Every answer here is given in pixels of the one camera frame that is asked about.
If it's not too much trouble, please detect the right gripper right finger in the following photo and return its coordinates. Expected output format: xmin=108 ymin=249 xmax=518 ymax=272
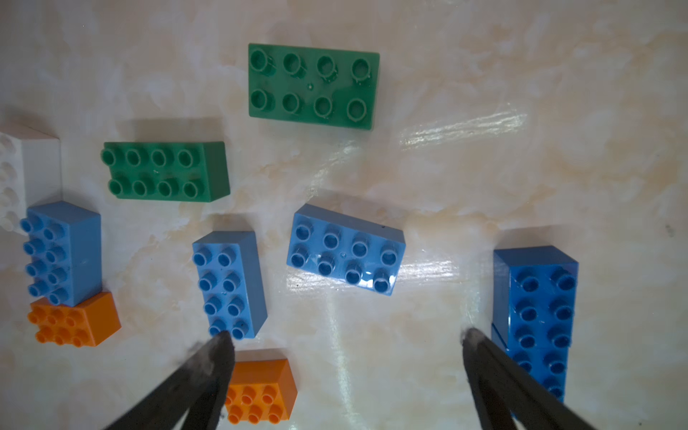
xmin=462 ymin=327 xmax=592 ymax=429

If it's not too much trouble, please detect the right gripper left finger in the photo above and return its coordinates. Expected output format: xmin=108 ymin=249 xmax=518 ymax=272
xmin=109 ymin=331 xmax=236 ymax=429

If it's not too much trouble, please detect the dark blue square lego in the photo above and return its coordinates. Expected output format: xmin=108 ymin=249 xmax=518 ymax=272
xmin=492 ymin=245 xmax=579 ymax=350

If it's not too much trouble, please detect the light blue lego brick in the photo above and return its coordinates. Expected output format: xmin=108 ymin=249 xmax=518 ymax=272
xmin=193 ymin=231 xmax=268 ymax=340
xmin=20 ymin=201 xmax=102 ymax=306
xmin=287 ymin=204 xmax=406 ymax=296

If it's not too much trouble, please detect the orange square lego brick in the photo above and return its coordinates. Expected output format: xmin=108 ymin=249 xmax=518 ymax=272
xmin=225 ymin=358 xmax=297 ymax=425

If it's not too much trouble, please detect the orange lego brick left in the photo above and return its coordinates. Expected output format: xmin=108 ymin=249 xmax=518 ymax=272
xmin=27 ymin=291 xmax=121 ymax=348

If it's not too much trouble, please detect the green lego brick left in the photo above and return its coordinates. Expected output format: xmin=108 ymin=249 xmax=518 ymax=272
xmin=100 ymin=142 xmax=230 ymax=202

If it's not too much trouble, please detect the green lego brick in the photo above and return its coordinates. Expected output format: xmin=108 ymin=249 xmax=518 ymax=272
xmin=247 ymin=43 xmax=380 ymax=131
xmin=100 ymin=142 xmax=230 ymax=202

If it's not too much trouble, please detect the white lego brick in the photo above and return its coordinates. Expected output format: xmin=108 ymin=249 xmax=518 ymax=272
xmin=1 ymin=124 xmax=62 ymax=234

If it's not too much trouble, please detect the green lego brick right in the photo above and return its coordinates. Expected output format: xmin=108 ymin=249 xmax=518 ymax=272
xmin=247 ymin=43 xmax=380 ymax=131

